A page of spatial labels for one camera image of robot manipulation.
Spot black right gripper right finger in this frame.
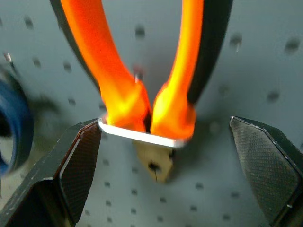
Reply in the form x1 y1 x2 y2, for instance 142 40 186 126
229 116 303 227

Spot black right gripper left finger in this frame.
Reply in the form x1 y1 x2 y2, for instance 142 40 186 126
0 118 102 227

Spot blue tape roll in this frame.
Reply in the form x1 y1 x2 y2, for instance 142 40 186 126
0 78 35 177

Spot orange and black pliers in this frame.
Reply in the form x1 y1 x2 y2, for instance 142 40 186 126
49 0 234 184

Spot grey pegboard panel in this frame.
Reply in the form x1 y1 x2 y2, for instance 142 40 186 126
0 0 303 227

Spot silver pegboard hook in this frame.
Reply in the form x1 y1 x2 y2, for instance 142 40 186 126
3 52 18 74

